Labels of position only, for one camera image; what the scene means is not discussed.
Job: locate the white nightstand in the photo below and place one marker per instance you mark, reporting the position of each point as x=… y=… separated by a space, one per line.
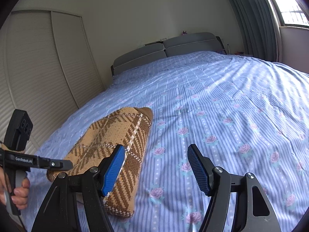
x=247 y=54

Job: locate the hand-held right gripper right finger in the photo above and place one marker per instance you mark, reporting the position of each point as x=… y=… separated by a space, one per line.
x=199 y=169

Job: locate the brown plaid knit sweater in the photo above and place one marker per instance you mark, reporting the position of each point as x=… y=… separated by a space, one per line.
x=101 y=135

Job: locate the dark flat book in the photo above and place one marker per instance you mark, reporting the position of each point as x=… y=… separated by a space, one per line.
x=152 y=43

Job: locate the person's left hand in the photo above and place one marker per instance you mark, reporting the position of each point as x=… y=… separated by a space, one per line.
x=21 y=193

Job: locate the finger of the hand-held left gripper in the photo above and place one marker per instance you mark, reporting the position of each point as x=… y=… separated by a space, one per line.
x=58 y=164

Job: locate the grey-blue curtain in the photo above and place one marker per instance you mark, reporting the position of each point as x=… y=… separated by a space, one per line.
x=253 y=21

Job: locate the grey padded headboard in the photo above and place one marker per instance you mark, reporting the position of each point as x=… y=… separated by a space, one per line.
x=144 y=58

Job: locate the window with metal railing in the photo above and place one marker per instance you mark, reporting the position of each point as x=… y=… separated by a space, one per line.
x=292 y=7

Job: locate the blue floral quilt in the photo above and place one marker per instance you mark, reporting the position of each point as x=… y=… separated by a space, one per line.
x=217 y=106

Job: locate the white louvred wardrobe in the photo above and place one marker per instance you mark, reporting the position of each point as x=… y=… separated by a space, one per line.
x=43 y=77

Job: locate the small purple toy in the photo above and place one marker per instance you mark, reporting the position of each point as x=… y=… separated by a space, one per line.
x=185 y=32

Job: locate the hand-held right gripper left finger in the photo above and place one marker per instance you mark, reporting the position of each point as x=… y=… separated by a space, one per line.
x=113 y=171

